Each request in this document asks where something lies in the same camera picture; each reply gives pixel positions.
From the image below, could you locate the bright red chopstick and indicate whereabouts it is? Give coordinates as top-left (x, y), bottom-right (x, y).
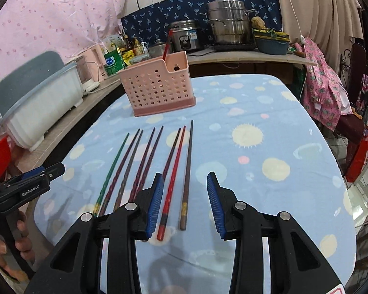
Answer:
top-left (157, 125), bottom-right (186, 242)

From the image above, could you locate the dark red chopstick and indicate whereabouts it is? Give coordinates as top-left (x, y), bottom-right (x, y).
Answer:
top-left (163, 128), bottom-right (181, 180)
top-left (135, 126), bottom-right (164, 196)
top-left (129, 128), bottom-right (155, 202)
top-left (98, 129), bottom-right (141, 216)

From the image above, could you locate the dark brown chopstick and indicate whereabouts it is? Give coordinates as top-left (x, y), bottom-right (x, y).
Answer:
top-left (179, 121), bottom-right (193, 231)

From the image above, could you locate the green chopstick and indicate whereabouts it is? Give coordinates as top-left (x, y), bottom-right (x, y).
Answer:
top-left (93, 133), bottom-right (130, 216)

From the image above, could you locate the person's left hand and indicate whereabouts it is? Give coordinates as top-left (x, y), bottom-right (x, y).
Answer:
top-left (0, 210), bottom-right (36, 282)

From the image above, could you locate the blue dotted tablecloth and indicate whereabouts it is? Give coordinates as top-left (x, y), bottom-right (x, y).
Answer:
top-left (34, 74), bottom-right (356, 293)

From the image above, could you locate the white dish rack bin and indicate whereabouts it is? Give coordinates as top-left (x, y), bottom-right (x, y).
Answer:
top-left (0, 62), bottom-right (84, 151)

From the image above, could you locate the pink perforated utensil holder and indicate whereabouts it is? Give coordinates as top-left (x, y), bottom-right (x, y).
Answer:
top-left (118, 51), bottom-right (196, 117)

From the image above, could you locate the grey blue rack lid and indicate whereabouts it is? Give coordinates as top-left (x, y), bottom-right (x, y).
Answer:
top-left (0, 50), bottom-right (65, 116)

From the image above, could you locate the clear food container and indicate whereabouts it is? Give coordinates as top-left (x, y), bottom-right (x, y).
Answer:
top-left (129, 54), bottom-right (150, 65)

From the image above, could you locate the pink floral garment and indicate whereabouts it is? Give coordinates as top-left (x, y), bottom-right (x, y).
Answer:
top-left (302, 37), bottom-right (352, 131)

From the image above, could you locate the yellow oil bottle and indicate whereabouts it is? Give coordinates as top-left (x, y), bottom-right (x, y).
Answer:
top-left (133, 38), bottom-right (144, 56)

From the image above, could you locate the small steel bowl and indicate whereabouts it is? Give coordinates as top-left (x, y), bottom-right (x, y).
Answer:
top-left (148, 38), bottom-right (172, 58)

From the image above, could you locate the blue bowl with vegetables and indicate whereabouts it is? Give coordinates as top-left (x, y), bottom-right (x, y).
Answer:
top-left (252, 29), bottom-right (290, 55)

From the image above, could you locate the silver rice cooker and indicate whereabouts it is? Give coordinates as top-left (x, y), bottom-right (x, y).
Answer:
top-left (169, 19), bottom-right (204, 52)

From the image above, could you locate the navy leaf pattern cloth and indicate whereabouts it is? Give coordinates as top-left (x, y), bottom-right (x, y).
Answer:
top-left (121, 0), bottom-right (282, 45)

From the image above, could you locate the stainless steel steamer pot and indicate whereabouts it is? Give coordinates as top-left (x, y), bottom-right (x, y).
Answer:
top-left (207, 0), bottom-right (252, 45)

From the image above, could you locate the pink dotted curtain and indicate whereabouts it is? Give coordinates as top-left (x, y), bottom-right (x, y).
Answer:
top-left (0, 0), bottom-right (125, 82)

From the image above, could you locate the beige hanging curtain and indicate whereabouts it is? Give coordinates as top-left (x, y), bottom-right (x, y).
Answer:
top-left (279, 0), bottom-right (363, 72)

